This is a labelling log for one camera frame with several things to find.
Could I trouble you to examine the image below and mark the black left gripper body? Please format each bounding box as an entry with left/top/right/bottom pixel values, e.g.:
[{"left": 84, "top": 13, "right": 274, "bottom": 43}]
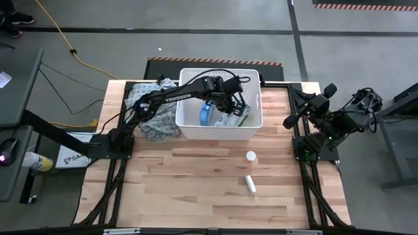
[{"left": 214, "top": 91, "right": 239, "bottom": 110}]

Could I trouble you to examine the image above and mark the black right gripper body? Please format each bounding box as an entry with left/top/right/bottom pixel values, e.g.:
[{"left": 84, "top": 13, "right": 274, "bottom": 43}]
[{"left": 283, "top": 83, "right": 338, "bottom": 130}]

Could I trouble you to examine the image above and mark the grey wipes pack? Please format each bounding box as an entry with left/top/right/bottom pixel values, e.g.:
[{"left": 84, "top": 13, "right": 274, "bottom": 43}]
[{"left": 212, "top": 103, "right": 253, "bottom": 127}]

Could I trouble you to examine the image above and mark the green packet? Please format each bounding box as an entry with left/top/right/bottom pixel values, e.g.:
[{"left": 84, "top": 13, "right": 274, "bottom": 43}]
[{"left": 235, "top": 109, "right": 251, "bottom": 127}]

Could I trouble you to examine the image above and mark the blue rectangular box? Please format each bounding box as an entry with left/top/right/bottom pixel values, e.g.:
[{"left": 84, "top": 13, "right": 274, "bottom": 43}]
[{"left": 199, "top": 100, "right": 214, "bottom": 127}]

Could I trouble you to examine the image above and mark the white tube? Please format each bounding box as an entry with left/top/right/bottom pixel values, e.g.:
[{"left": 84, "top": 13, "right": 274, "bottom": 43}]
[{"left": 245, "top": 175, "right": 257, "bottom": 195}]

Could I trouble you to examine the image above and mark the white perforated plastic basket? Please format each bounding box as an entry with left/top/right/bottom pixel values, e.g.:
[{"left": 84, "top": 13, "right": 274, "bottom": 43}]
[{"left": 175, "top": 67, "right": 264, "bottom": 141}]

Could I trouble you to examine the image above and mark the grey patterned cloth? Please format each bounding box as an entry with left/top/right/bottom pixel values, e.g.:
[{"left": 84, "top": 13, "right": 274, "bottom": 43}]
[{"left": 124, "top": 77, "right": 182, "bottom": 142}]

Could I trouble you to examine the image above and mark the black mat with striped edge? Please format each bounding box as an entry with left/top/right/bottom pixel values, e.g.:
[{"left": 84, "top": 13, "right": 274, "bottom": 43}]
[
  {"left": 312, "top": 0, "right": 418, "bottom": 12},
  {"left": 143, "top": 57, "right": 285, "bottom": 82}
]

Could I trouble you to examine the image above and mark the dark metal table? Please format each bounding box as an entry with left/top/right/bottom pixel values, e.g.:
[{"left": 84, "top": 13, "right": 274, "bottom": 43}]
[{"left": 361, "top": 83, "right": 418, "bottom": 190}]

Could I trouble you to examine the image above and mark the white cardboard box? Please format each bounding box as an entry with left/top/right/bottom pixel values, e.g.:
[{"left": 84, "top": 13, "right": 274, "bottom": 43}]
[{"left": 55, "top": 132, "right": 94, "bottom": 170}]

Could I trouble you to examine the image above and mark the black desk beam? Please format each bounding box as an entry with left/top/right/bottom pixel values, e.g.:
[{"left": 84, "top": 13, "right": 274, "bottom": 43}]
[{"left": 22, "top": 109, "right": 99, "bottom": 157}]

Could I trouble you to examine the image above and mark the white yellow spray bottle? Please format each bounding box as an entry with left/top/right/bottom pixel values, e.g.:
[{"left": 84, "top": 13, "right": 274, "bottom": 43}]
[{"left": 22, "top": 151, "right": 54, "bottom": 172}]

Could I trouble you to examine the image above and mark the grey desk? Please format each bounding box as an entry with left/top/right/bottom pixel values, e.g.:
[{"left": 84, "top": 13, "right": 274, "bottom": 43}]
[{"left": 0, "top": 48, "right": 44, "bottom": 128}]

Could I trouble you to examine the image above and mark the black computer mouse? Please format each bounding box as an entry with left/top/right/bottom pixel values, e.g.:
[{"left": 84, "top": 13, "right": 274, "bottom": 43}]
[{"left": 0, "top": 137, "right": 20, "bottom": 167}]

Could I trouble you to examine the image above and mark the white paper note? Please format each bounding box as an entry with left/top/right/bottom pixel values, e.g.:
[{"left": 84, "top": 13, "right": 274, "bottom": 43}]
[{"left": 0, "top": 70, "right": 13, "bottom": 89}]

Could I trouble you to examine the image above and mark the dark keyboard tray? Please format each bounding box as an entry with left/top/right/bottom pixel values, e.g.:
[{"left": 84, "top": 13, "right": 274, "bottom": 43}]
[{"left": 0, "top": 125, "right": 34, "bottom": 203}]

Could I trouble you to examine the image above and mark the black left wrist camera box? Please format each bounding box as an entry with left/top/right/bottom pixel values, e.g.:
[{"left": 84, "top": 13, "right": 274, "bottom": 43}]
[{"left": 223, "top": 77, "right": 245, "bottom": 95}]

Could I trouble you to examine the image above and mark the black metal table frame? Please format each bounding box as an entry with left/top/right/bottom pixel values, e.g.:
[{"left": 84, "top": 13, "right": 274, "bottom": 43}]
[{"left": 63, "top": 80, "right": 353, "bottom": 235}]

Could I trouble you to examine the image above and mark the silver metal bracket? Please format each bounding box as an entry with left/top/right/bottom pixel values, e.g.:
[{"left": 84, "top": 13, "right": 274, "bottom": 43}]
[
  {"left": 286, "top": 229, "right": 323, "bottom": 235},
  {"left": 103, "top": 228, "right": 141, "bottom": 235}
]

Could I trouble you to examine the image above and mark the yellow cord with plug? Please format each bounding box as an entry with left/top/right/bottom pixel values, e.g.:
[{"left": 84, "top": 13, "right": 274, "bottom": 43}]
[{"left": 48, "top": 119, "right": 99, "bottom": 129}]

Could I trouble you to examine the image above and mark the thin black floor cable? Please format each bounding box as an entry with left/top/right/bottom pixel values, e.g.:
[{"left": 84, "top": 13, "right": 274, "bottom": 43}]
[
  {"left": 38, "top": 68, "right": 105, "bottom": 116},
  {"left": 40, "top": 61, "right": 106, "bottom": 93}
]

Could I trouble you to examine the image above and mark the yellow floor cable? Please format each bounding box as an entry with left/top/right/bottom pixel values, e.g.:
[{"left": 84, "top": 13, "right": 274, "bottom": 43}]
[{"left": 34, "top": 0, "right": 118, "bottom": 81}]

